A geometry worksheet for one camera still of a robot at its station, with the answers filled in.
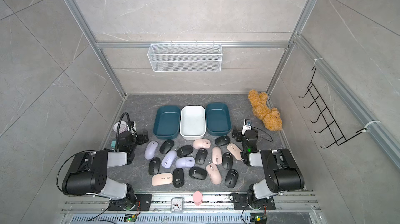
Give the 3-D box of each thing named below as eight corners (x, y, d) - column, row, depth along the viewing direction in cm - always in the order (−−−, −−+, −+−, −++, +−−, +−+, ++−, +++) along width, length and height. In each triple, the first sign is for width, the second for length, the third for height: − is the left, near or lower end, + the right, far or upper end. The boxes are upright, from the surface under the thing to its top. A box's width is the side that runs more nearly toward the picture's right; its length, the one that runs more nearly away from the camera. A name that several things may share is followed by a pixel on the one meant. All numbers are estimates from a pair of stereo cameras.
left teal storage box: (153, 139, 97) (150, 134, 92) (159, 110, 112) (157, 104, 107) (178, 139, 97) (177, 134, 92) (182, 110, 112) (181, 104, 107)
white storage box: (178, 140, 97) (177, 136, 92) (181, 111, 112) (180, 105, 107) (206, 140, 97) (206, 136, 92) (205, 111, 112) (205, 105, 107)
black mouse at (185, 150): (179, 159, 89) (179, 158, 87) (175, 152, 91) (175, 150, 89) (194, 151, 92) (194, 149, 90) (190, 144, 95) (190, 142, 93)
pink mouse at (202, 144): (192, 149, 93) (192, 147, 91) (193, 141, 96) (193, 139, 94) (210, 149, 93) (210, 147, 91) (210, 141, 96) (210, 139, 94)
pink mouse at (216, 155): (211, 164, 87) (212, 163, 85) (211, 148, 93) (211, 146, 91) (222, 164, 87) (222, 163, 85) (221, 148, 93) (221, 146, 91)
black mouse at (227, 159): (222, 169, 85) (223, 168, 83) (221, 153, 91) (222, 152, 89) (233, 169, 85) (234, 168, 83) (231, 153, 91) (232, 152, 89)
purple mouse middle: (160, 166, 86) (159, 165, 84) (168, 150, 92) (168, 148, 90) (171, 170, 85) (170, 168, 83) (178, 153, 91) (177, 151, 89)
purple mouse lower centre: (175, 168, 86) (174, 166, 84) (176, 158, 89) (175, 156, 87) (194, 167, 86) (194, 166, 84) (195, 158, 89) (195, 156, 87)
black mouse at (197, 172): (188, 176, 83) (187, 174, 80) (191, 166, 86) (190, 165, 84) (205, 180, 81) (205, 179, 79) (207, 170, 85) (208, 169, 82)
